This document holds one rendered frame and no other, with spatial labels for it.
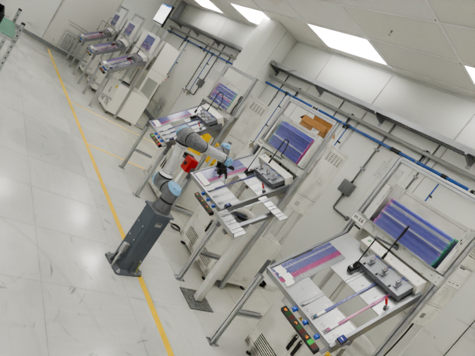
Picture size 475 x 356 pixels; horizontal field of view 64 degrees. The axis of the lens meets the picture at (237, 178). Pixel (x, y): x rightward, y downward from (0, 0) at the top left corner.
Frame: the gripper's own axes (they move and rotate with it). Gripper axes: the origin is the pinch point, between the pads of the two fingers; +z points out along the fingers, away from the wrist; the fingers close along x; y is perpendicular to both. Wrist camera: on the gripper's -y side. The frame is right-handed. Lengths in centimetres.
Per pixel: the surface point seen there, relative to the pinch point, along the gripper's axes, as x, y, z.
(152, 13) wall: -860, -190, -52
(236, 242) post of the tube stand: 51, 7, 28
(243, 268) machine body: 21, -29, 89
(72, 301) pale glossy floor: 73, 132, 33
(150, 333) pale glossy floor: 93, 87, 56
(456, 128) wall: 34, -254, -62
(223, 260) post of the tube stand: 51, 16, 46
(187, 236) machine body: -35, 8, 84
